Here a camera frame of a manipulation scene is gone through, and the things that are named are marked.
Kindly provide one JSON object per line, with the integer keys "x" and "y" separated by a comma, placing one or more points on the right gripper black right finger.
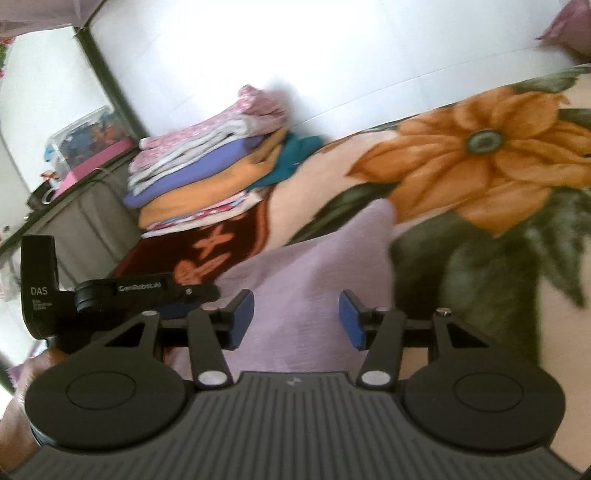
{"x": 454, "y": 383}

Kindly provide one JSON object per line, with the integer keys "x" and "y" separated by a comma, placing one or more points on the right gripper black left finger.
{"x": 134, "y": 382}

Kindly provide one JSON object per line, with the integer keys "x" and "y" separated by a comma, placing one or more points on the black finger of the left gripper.
{"x": 161, "y": 289}

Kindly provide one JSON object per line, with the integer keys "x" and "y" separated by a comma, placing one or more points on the lilac knitted cardigan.
{"x": 295, "y": 325}

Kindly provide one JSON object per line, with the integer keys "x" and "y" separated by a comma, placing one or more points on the orange folded cloth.
{"x": 206, "y": 192}

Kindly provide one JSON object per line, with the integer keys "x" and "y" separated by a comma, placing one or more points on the dark grey headboard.
{"x": 92, "y": 228}

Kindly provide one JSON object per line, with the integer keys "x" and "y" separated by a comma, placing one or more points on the grey folded cloth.
{"x": 182, "y": 148}

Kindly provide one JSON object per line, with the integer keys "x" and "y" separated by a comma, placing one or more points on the red white patterned folded cloth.
{"x": 225, "y": 210}

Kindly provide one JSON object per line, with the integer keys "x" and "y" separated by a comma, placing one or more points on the blue-purple folded cloth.
{"x": 210, "y": 164}

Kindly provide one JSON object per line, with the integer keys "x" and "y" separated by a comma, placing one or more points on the clear plastic storage box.
{"x": 99, "y": 135}

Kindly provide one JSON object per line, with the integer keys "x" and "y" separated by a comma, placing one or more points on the teal folded cloth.
{"x": 294, "y": 151}

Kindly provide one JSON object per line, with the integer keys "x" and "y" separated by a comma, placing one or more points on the floral fleece bed blanket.
{"x": 491, "y": 199}

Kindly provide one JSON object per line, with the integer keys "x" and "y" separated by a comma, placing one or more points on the pink patterned folded cloth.
{"x": 256, "y": 112}

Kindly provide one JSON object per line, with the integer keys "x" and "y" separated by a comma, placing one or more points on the purple pillow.
{"x": 571, "y": 27}

